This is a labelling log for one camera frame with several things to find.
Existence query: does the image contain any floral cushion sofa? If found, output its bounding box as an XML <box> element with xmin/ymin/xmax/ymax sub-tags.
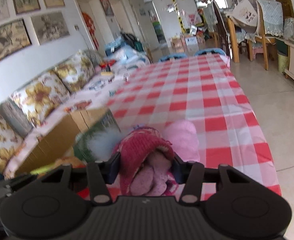
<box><xmin>0</xmin><ymin>49</ymin><xmax>104</xmax><ymax>178</ymax></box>

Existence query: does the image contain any wooden dining chair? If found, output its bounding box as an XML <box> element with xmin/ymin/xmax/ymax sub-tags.
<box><xmin>247</xmin><ymin>0</ymin><xmax>284</xmax><ymax>70</ymax></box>

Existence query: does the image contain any red white checkered tablecloth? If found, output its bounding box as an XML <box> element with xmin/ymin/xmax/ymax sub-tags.
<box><xmin>105</xmin><ymin>55</ymin><xmax>281</xmax><ymax>193</ymax></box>

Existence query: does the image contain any light blue fluffy plush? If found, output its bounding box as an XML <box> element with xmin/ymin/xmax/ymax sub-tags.
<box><xmin>86</xmin><ymin>127</ymin><xmax>125</xmax><ymax>161</ymax></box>

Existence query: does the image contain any blue chair back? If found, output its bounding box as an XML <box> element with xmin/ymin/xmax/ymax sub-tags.
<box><xmin>194</xmin><ymin>48</ymin><xmax>226</xmax><ymax>56</ymax></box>

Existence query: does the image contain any black framed wall picture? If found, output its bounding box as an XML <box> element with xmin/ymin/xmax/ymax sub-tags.
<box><xmin>0</xmin><ymin>18</ymin><xmax>32</xmax><ymax>61</ymax></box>

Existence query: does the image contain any green waste bin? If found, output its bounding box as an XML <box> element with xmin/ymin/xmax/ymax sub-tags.
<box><xmin>277</xmin><ymin>51</ymin><xmax>289</xmax><ymax>73</ymax></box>

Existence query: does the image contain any grey sketch wall picture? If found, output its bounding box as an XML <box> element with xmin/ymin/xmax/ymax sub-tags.
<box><xmin>31</xmin><ymin>11</ymin><xmax>70</xmax><ymax>45</ymax></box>

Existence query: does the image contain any green printed cardboard box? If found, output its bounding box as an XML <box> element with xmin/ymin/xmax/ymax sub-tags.
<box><xmin>8</xmin><ymin>107</ymin><xmax>118</xmax><ymax>176</ymax></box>

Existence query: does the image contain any cartoon print sofa sheet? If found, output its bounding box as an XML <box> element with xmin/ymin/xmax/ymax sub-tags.
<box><xmin>4</xmin><ymin>60</ymin><xmax>150</xmax><ymax>173</ymax></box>

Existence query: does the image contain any yellow-green plush toy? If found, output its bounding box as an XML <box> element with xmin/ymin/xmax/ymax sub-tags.
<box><xmin>30</xmin><ymin>156</ymin><xmax>86</xmax><ymax>176</ymax></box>

